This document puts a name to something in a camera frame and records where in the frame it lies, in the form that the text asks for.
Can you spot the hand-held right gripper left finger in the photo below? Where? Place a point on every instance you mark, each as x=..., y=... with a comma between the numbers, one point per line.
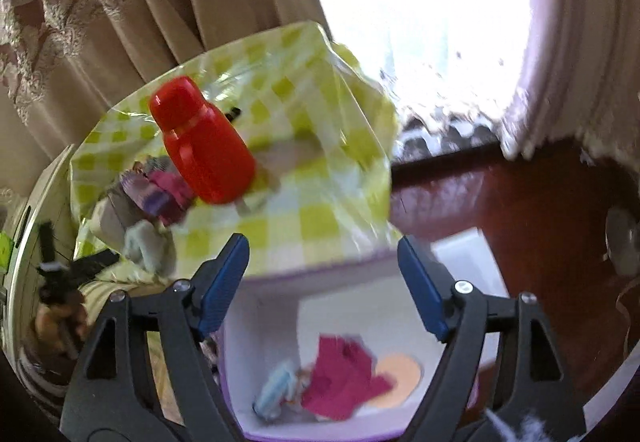
x=225, y=282

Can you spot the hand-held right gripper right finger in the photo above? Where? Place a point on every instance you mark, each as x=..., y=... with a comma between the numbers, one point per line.
x=420, y=287

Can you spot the white storage box purple rim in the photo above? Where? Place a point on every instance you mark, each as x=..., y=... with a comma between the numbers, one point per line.
x=270, y=312

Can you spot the light blue cloth item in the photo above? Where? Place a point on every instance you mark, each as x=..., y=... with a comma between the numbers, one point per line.
x=277, y=389

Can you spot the magenta cloth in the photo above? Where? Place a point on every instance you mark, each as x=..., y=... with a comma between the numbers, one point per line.
x=345, y=382

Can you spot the green object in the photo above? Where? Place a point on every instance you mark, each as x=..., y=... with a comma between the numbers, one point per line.
x=5, y=249

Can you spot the pale blue cloth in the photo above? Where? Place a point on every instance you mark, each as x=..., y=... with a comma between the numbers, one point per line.
x=147, y=247

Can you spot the orange round pad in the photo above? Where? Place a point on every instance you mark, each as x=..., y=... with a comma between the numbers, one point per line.
x=402, y=377

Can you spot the purple striped cloth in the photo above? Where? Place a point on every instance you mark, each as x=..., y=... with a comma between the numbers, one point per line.
x=137, y=189

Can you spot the green checked plastic tablecloth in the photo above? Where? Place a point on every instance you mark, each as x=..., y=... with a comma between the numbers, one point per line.
x=320, y=222

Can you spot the red thermos bottle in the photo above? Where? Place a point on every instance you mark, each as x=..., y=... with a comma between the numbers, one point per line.
x=205, y=147

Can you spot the white round object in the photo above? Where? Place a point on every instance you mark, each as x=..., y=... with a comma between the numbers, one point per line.
x=622, y=242

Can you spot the lilac curtain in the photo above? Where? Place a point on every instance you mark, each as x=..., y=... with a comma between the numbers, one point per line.
x=575, y=47

